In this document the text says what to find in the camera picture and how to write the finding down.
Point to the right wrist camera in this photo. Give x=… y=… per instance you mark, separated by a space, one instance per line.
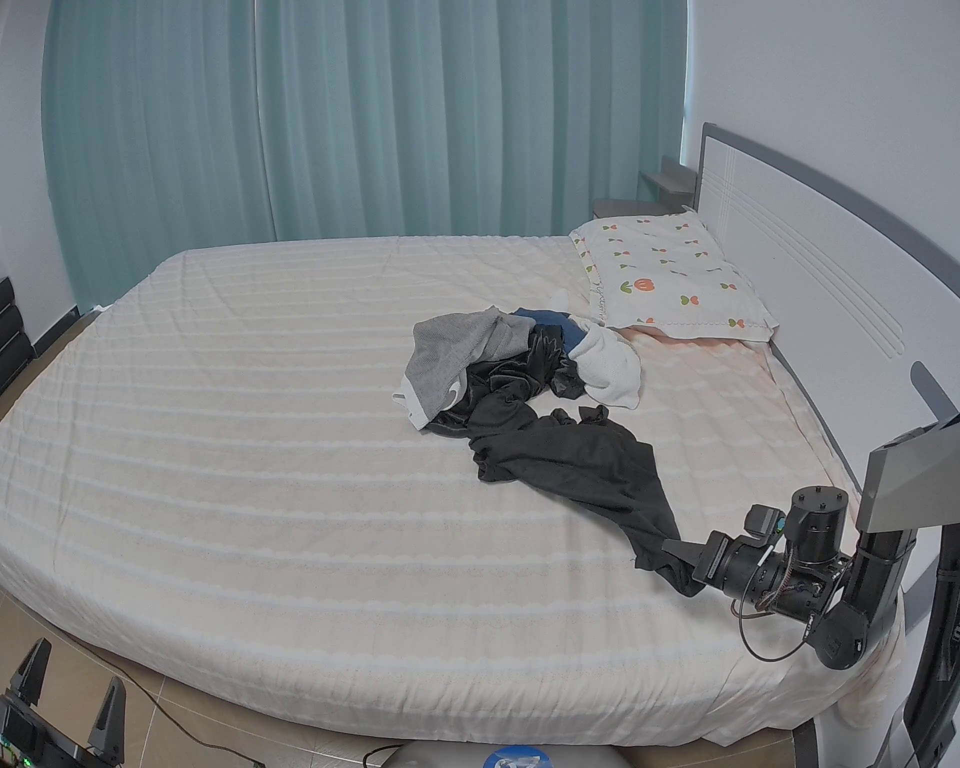
x=761 y=525

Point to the grey bedside table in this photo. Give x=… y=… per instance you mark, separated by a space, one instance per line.
x=660 y=187

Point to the white printed pillow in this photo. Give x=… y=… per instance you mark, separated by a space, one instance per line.
x=667 y=277

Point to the blue-green curtain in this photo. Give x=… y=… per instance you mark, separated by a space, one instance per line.
x=465 y=112
x=150 y=135

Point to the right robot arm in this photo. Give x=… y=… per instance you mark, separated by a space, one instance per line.
x=877 y=559

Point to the pile of clothes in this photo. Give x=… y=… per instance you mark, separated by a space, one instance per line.
x=450 y=349

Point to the black T-shirt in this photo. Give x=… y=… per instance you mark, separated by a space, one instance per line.
x=592 y=465

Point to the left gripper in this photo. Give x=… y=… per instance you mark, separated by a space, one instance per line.
x=37 y=739

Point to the bed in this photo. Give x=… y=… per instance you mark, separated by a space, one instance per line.
x=300 y=465

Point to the black chest of drawers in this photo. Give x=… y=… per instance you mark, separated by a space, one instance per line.
x=11 y=330

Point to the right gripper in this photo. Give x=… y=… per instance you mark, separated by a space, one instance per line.
x=731 y=566

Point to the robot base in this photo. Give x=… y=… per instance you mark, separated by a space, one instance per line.
x=450 y=757

